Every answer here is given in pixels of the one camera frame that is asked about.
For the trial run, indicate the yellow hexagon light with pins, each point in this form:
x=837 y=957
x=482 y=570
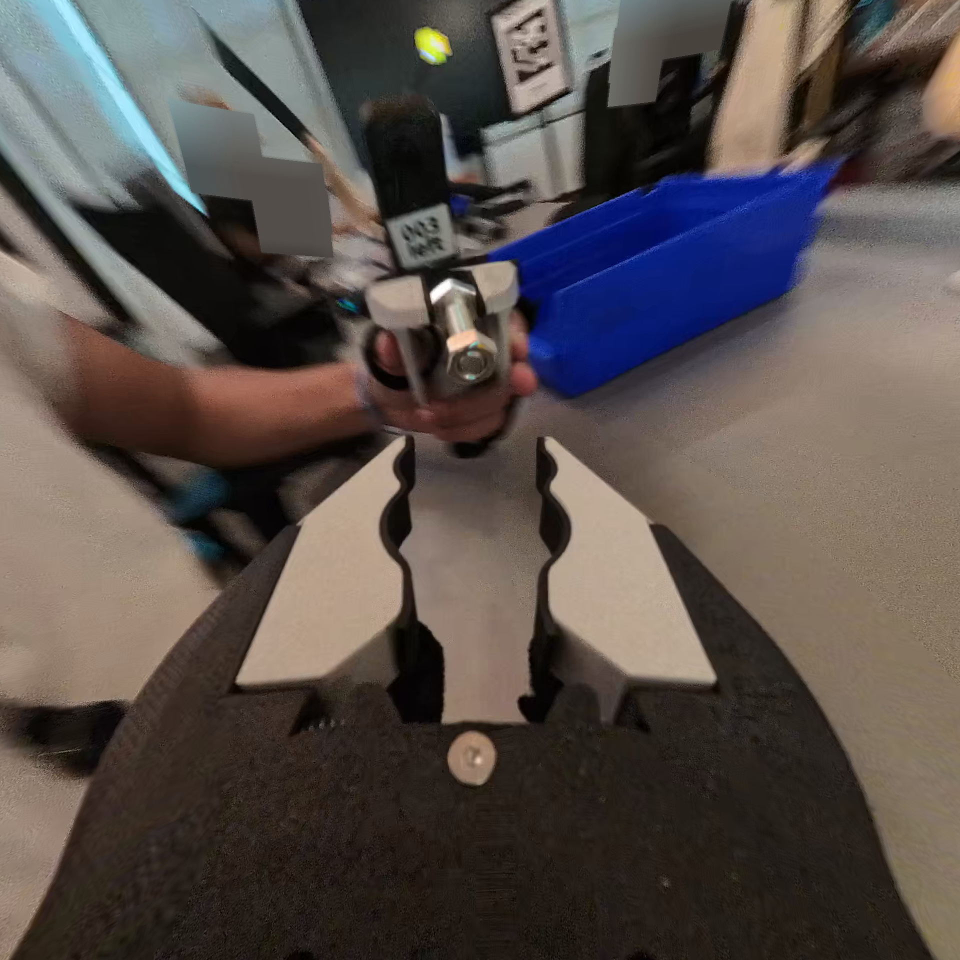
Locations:
x=433 y=45

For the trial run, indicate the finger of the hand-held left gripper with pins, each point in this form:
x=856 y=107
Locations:
x=496 y=289
x=397 y=304

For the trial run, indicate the person's white shirt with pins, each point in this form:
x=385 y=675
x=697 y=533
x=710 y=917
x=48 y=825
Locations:
x=75 y=600

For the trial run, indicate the blue plastic bin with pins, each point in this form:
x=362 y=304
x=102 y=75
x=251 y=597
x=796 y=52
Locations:
x=675 y=262

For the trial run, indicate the person's left hand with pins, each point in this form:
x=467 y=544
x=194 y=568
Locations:
x=465 y=416

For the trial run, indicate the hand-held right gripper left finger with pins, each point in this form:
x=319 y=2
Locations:
x=330 y=600

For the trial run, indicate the grey desk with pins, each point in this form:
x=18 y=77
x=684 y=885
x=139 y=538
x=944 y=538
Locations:
x=787 y=487

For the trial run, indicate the person's left forearm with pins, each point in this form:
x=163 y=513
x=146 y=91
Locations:
x=225 y=412

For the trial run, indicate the white cabinet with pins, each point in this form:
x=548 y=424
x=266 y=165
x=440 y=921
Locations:
x=525 y=154

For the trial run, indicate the steel hex nut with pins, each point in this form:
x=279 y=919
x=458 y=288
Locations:
x=454 y=358

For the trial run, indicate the black-framed marker sign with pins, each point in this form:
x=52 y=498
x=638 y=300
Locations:
x=532 y=52

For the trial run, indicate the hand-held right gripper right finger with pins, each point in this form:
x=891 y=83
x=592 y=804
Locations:
x=622 y=600

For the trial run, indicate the steel hex bolt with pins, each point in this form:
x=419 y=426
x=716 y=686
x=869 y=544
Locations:
x=454 y=315

